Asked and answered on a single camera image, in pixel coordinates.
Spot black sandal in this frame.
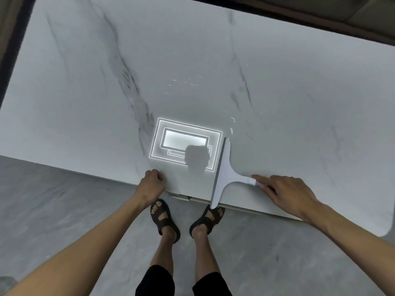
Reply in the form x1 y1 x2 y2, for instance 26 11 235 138
189 205 225 239
150 199 181 244

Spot person's right forearm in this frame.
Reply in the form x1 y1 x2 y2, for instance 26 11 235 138
304 201 395 281

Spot person's left hand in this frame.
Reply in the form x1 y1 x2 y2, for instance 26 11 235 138
135 169 166 209

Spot black left sandal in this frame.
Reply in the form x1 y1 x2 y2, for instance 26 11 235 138
150 199 181 244

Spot black right sandal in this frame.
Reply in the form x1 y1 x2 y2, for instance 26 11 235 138
189 205 225 239

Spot person's leg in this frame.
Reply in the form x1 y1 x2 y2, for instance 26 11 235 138
192 208 223 282
149 200 177 275

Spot black shorts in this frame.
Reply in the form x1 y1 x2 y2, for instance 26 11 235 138
135 264 232 296

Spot person's left leg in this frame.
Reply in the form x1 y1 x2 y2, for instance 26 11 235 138
149 200 177 275

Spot beige table frame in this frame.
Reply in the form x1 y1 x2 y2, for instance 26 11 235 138
171 194 303 221

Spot person's left forearm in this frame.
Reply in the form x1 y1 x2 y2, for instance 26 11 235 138
0 193 152 296

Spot white squeegee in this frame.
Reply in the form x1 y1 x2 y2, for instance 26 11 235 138
210 137 257 210

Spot person's right hand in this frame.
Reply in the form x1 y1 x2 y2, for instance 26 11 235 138
251 175 322 221

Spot person's right leg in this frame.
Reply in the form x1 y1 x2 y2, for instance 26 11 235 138
192 208 223 282

